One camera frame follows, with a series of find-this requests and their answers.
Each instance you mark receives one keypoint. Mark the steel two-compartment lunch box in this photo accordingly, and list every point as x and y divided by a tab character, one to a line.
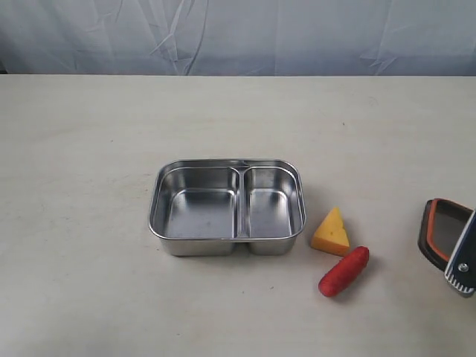
207	207

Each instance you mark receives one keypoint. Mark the yellow cheese wedge toy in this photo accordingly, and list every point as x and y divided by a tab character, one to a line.
331	235

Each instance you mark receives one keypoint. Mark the blue-grey backdrop cloth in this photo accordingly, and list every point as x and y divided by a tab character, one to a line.
239	38

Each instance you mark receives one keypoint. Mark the red sausage toy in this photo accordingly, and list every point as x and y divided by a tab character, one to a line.
343	274

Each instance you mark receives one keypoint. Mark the dark transparent lid orange seal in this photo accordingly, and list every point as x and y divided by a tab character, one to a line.
442	223

